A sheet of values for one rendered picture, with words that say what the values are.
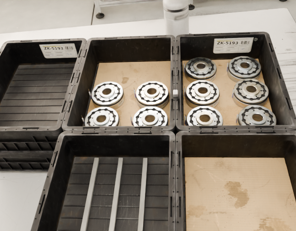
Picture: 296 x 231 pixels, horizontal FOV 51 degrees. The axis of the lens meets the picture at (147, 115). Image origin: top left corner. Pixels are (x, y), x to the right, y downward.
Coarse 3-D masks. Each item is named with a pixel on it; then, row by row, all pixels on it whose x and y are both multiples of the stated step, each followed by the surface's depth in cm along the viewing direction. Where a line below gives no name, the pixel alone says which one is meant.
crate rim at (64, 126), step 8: (88, 40) 104; (96, 40) 105; (104, 40) 104; (112, 40) 104; (88, 48) 102; (80, 64) 97; (80, 72) 94; (80, 80) 93; (72, 96) 88; (72, 104) 86; (64, 120) 83; (64, 128) 81; (72, 128) 80; (80, 128) 80; (88, 128) 80; (96, 128) 80; (104, 128) 79; (112, 128) 79; (120, 128) 79; (128, 128) 79; (136, 128) 79; (144, 128) 78; (152, 128) 78; (160, 128) 78; (168, 128) 78
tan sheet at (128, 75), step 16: (112, 64) 111; (128, 64) 110; (144, 64) 109; (160, 64) 109; (96, 80) 106; (112, 80) 105; (128, 80) 105; (144, 80) 104; (160, 80) 103; (128, 96) 100; (128, 112) 96
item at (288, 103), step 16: (240, 32) 100; (256, 32) 100; (176, 48) 98; (272, 48) 94; (176, 64) 93; (176, 80) 89; (288, 96) 81; (176, 112) 81; (288, 112) 78; (176, 128) 79; (192, 128) 77; (208, 128) 77; (224, 128) 76; (240, 128) 76; (256, 128) 75; (272, 128) 75; (288, 128) 75
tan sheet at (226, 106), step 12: (216, 60) 108; (228, 60) 107; (216, 84) 100; (228, 84) 100; (228, 96) 96; (192, 108) 94; (216, 108) 94; (228, 108) 93; (240, 108) 93; (228, 120) 90
